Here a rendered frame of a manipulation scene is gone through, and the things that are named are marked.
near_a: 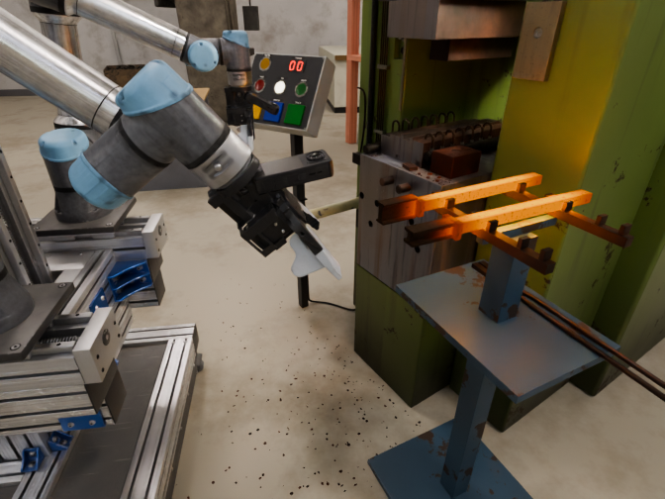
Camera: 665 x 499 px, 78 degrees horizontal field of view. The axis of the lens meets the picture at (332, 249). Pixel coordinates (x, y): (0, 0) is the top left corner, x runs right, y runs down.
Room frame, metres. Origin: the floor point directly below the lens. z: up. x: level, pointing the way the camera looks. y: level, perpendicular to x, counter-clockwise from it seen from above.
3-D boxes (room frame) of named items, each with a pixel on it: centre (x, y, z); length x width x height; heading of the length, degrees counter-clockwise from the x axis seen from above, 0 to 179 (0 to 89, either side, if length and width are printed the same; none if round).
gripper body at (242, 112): (1.38, 0.30, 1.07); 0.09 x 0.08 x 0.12; 98
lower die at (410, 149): (1.43, -0.40, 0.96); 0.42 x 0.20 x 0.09; 123
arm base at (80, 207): (1.11, 0.73, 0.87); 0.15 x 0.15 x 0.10
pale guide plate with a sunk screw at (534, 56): (1.12, -0.50, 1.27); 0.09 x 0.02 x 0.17; 33
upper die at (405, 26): (1.43, -0.40, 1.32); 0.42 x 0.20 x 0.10; 123
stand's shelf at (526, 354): (0.76, -0.39, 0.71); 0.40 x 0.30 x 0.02; 26
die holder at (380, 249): (1.39, -0.43, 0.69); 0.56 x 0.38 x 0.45; 123
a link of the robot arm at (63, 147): (1.12, 0.74, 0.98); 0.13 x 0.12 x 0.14; 16
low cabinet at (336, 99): (7.81, -0.77, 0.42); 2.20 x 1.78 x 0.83; 8
